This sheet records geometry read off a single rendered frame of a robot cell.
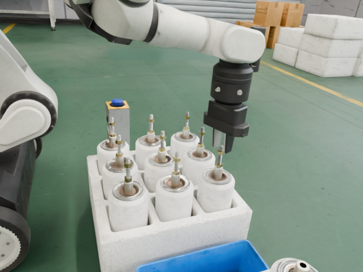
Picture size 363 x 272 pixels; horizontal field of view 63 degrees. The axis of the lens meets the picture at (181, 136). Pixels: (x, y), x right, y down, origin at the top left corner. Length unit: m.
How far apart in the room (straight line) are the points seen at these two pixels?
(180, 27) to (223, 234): 0.53
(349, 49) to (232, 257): 2.81
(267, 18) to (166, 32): 3.92
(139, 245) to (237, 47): 0.49
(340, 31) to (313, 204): 2.23
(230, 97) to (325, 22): 2.65
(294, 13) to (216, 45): 4.14
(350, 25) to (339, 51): 0.24
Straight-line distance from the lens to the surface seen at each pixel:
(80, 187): 1.19
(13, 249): 0.91
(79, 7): 0.57
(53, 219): 1.07
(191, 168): 0.86
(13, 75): 0.91
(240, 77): 0.65
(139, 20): 0.52
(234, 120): 0.68
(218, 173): 0.78
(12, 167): 1.00
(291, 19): 4.70
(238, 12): 6.47
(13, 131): 0.92
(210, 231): 0.80
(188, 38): 0.57
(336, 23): 3.17
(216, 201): 0.79
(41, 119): 0.89
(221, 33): 0.59
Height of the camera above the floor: 0.69
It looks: 27 degrees down
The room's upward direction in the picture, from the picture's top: 4 degrees clockwise
